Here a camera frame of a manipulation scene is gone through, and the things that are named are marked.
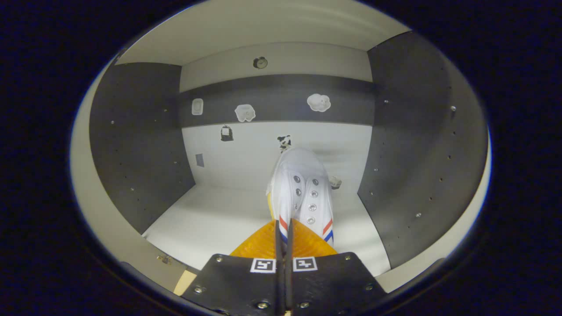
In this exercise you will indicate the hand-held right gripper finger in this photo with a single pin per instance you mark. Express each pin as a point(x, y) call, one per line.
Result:
point(289, 285)
point(279, 285)

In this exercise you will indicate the white and grey shoe cabinet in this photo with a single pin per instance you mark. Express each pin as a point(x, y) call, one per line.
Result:
point(228, 210)

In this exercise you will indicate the white striped canvas shoe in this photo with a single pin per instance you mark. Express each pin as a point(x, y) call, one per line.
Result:
point(303, 184)

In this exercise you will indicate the metal door hinge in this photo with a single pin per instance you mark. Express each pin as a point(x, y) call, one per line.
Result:
point(164, 259)

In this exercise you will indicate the wide white cabinet shelf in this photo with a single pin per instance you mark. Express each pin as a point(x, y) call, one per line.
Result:
point(263, 22)

